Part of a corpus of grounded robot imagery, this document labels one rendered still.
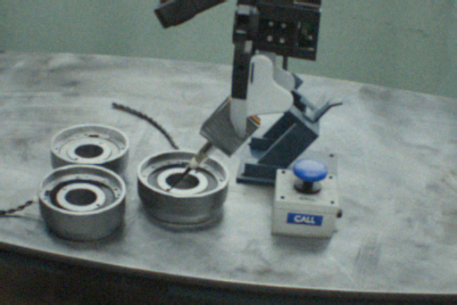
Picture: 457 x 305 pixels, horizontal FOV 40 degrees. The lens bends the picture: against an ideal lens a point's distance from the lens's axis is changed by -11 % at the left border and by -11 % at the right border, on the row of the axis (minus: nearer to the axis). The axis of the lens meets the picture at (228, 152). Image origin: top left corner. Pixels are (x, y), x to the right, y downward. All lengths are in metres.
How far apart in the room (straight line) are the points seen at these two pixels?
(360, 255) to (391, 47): 1.73
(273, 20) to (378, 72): 1.83
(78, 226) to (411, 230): 0.39
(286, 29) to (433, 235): 0.33
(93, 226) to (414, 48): 1.87
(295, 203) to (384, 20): 1.70
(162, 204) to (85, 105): 0.33
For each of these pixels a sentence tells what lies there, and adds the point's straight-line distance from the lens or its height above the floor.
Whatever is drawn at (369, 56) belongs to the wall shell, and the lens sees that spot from 2.43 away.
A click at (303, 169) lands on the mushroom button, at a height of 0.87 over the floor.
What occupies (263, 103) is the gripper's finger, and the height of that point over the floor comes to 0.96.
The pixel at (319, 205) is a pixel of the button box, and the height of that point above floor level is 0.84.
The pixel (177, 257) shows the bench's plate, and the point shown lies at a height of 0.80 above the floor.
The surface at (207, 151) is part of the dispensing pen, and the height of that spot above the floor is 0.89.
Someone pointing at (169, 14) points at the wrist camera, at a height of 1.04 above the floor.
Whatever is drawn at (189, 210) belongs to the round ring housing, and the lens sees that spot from 0.75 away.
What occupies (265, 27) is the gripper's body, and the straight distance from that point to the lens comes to 0.65.
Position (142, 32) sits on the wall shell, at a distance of 2.45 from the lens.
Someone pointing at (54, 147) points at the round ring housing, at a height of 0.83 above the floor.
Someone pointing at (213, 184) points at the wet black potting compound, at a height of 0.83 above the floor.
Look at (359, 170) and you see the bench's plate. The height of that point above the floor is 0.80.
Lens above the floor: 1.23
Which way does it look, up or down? 28 degrees down
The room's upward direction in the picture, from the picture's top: 5 degrees clockwise
